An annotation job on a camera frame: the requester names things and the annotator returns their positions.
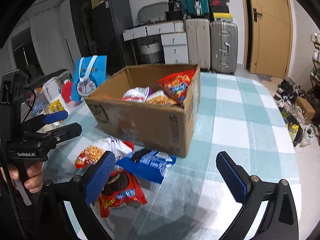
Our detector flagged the plaid blue tablecloth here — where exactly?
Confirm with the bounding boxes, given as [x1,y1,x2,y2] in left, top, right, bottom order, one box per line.
[43,72,302,239]

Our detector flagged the person's left hand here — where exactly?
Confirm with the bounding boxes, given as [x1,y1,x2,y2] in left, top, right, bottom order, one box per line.
[7,160,45,194]

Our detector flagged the blue Doraemon tote bag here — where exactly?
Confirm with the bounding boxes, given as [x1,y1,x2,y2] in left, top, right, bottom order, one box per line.
[71,55,107,101]

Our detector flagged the dark grey refrigerator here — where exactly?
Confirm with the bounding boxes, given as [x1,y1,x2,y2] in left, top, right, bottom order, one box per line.
[92,0,135,75]

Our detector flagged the red corn chips bag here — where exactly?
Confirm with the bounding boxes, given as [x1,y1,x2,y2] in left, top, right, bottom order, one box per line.
[157,69,196,103]

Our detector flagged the black trash bin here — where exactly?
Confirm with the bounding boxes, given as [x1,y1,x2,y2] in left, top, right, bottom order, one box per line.
[280,109,303,147]

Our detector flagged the wooden door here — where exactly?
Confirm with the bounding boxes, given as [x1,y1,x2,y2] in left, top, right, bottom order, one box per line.
[248,0,292,78]

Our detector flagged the white drawer desk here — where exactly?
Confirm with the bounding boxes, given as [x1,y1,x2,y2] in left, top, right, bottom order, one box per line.
[123,21,189,64]

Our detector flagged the orange white noodle snack packet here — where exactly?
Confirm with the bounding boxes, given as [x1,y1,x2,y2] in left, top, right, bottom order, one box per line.
[74,137,135,169]

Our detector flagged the woven laundry basket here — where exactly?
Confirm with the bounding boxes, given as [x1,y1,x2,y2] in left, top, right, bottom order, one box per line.
[139,42,162,64]

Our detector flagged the beige hard suitcase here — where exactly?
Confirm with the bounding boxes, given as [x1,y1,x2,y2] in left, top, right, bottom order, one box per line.
[185,18,211,71]

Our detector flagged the shoe rack with shoes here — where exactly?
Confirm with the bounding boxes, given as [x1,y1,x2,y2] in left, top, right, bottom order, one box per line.
[310,32,319,100]

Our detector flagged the blue cookie packet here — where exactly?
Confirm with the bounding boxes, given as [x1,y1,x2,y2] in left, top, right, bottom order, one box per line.
[116,148,177,184]

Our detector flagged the white electric kettle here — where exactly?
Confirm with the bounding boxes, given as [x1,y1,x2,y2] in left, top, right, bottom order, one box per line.
[42,77,61,102]

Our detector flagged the silver hard suitcase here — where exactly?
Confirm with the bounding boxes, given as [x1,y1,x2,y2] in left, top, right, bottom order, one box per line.
[210,21,238,75]

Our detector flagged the red chocolate cookie packet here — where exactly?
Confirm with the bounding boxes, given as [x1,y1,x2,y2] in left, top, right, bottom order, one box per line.
[98,170,148,218]

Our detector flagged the white red noodle packet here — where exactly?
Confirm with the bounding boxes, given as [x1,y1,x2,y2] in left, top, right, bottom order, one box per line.
[121,86,152,103]

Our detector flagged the stacked shoe boxes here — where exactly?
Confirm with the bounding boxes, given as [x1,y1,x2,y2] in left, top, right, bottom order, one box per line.
[208,0,233,22]

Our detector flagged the brown cardboard box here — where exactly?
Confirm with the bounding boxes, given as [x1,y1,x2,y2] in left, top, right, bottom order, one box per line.
[85,64,200,158]

